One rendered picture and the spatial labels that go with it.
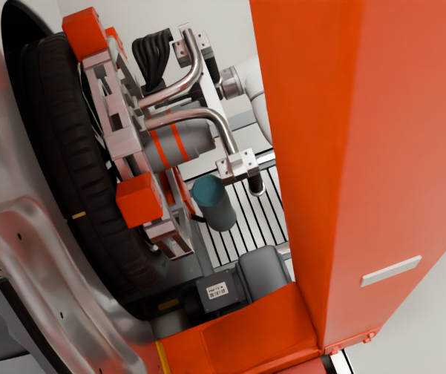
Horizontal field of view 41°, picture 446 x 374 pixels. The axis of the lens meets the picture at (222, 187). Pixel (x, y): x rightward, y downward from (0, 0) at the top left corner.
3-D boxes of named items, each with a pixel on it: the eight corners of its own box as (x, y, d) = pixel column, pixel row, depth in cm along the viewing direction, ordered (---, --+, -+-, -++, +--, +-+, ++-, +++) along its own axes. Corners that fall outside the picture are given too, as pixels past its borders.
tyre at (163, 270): (-74, 20, 122) (23, 329, 113) (34, -22, 122) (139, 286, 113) (43, 104, 188) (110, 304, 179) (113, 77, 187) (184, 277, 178)
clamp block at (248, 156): (217, 168, 140) (214, 159, 135) (253, 155, 140) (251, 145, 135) (224, 188, 138) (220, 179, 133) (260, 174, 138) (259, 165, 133)
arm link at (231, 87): (230, 62, 180) (211, 70, 180) (234, 69, 171) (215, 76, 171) (240, 90, 183) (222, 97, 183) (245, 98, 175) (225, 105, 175)
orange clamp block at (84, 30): (79, 53, 138) (61, 17, 133) (110, 41, 138) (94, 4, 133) (79, 64, 132) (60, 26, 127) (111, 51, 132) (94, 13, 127)
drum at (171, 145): (130, 141, 159) (113, 118, 146) (205, 113, 159) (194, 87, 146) (144, 188, 154) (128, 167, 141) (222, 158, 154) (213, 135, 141)
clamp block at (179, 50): (174, 53, 152) (170, 41, 147) (208, 41, 152) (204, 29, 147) (180, 69, 151) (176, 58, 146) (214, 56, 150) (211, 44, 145)
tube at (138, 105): (117, 58, 145) (102, 33, 135) (191, 30, 145) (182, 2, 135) (136, 119, 139) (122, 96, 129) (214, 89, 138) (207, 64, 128)
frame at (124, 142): (132, 113, 185) (63, 3, 135) (152, 105, 185) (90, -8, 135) (184, 275, 165) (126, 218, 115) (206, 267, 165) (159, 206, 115)
